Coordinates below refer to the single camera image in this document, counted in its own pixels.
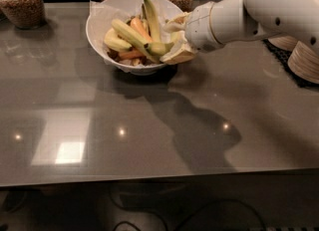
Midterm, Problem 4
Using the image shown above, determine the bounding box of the stack of paper bowls lower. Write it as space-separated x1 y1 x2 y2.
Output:
288 42 319 84

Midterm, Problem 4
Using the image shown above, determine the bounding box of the stack of paper bowls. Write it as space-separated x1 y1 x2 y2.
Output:
288 42 319 84
269 36 298 52

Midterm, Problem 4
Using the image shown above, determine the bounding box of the black rubber mat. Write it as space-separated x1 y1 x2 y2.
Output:
263 40 319 89

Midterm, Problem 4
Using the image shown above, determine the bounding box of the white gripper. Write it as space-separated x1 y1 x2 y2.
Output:
160 2 224 65

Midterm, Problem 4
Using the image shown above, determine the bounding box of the black cable under table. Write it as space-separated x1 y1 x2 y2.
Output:
108 183 268 231

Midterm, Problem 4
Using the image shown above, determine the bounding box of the white ceramic bowl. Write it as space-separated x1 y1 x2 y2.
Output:
85 0 187 77

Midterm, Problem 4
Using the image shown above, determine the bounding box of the white paper bowl liner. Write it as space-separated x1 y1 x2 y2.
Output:
89 0 183 74

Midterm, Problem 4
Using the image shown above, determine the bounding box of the upright yellow-green banana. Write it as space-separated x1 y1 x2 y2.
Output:
143 0 161 42

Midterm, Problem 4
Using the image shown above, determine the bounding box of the orange carrot lower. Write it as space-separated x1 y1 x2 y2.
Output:
119 50 144 60

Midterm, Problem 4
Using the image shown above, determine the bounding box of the glass cereal jar left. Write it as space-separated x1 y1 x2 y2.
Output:
0 0 46 29

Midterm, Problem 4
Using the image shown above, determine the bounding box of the orange carrot upper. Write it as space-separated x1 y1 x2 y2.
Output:
130 17 153 42

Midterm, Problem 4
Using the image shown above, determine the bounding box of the short yellow banana left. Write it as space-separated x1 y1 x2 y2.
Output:
104 28 133 52

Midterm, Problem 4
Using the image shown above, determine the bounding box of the long yellow banana diagonal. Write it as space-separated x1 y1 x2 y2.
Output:
112 19 160 64

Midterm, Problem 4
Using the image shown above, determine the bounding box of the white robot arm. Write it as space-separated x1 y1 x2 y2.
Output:
160 0 319 65

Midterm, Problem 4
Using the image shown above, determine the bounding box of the stack of paper bowls upper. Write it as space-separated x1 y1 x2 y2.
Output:
269 36 298 52

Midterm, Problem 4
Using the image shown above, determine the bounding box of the curved yellow banana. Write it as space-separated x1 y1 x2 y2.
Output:
145 32 180 57

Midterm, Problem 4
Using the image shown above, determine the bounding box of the orange carrot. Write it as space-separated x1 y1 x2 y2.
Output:
119 50 144 60
130 17 153 42

